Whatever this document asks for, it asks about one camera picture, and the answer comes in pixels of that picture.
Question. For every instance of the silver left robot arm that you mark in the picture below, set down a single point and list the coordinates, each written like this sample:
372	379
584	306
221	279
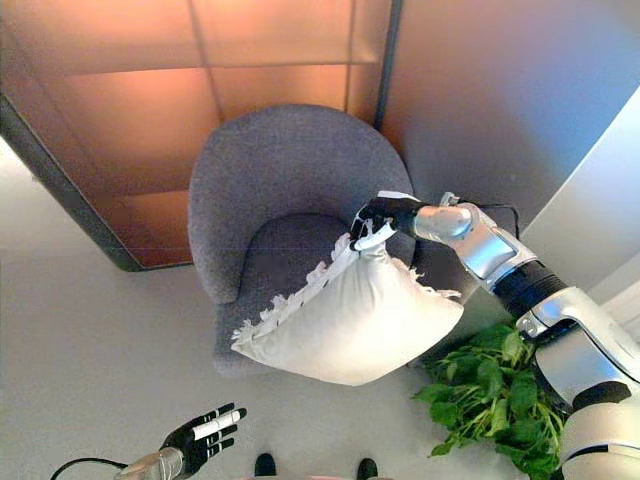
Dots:
150	465

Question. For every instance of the cream fringed pillow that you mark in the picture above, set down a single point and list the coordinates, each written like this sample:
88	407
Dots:
350	325

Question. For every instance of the green leafy houseplant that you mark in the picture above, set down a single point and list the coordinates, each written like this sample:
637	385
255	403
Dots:
495	395

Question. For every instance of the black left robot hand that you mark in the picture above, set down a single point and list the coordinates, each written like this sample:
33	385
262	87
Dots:
205	435

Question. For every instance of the grey fabric armchair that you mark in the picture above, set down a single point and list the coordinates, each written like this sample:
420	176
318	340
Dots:
280	180

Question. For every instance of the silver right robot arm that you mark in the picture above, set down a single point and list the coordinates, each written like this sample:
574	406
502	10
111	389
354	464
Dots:
545	310

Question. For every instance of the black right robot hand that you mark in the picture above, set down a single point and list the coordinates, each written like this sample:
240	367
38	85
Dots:
382	222

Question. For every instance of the black robot foot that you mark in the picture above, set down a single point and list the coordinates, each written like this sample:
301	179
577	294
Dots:
265	465
366	469

